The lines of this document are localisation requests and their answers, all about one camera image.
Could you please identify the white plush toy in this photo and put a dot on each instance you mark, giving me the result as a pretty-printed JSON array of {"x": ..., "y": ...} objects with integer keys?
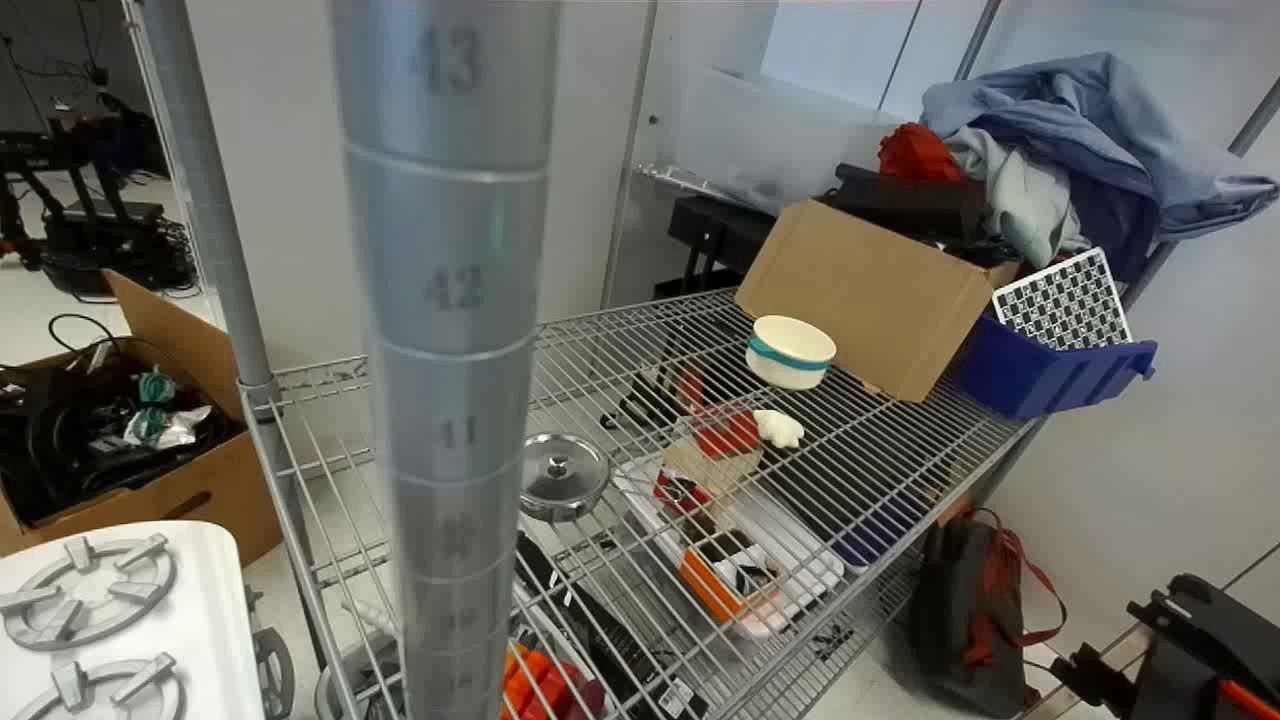
[{"x": 778, "y": 431}]

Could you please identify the silver pot lid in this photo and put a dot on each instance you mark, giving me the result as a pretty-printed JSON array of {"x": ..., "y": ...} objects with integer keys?
[{"x": 563, "y": 478}]

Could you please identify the white pot teal trim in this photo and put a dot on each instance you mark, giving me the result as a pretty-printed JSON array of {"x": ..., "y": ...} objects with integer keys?
[{"x": 790, "y": 355}]

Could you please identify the brown cardboard sheet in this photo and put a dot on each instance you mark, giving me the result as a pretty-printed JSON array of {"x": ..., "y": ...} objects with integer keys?
[{"x": 895, "y": 305}]

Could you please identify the red fabric item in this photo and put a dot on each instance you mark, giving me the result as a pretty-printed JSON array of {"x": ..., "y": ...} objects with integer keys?
[{"x": 914, "y": 155}]

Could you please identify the blue plastic bin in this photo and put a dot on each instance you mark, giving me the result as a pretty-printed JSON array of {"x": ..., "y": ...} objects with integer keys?
[{"x": 1027, "y": 376}]

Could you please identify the black red backpack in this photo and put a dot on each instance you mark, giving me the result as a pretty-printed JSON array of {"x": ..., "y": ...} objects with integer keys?
[{"x": 973, "y": 619}]

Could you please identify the white perforated panel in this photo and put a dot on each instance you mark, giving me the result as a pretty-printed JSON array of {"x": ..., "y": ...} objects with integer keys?
[{"x": 1065, "y": 305}]

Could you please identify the blue cloth pile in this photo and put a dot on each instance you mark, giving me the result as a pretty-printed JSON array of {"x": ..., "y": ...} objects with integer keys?
[{"x": 1130, "y": 175}]

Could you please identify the open cardboard box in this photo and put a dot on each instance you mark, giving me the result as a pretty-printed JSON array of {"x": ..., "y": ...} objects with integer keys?
[{"x": 130, "y": 425}]

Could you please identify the wire metal shelf rack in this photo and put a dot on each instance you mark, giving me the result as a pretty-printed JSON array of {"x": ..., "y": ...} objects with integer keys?
[{"x": 600, "y": 626}]

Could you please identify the silver numbered shelf post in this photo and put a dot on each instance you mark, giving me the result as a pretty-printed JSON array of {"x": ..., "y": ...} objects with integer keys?
[{"x": 446, "y": 146}]

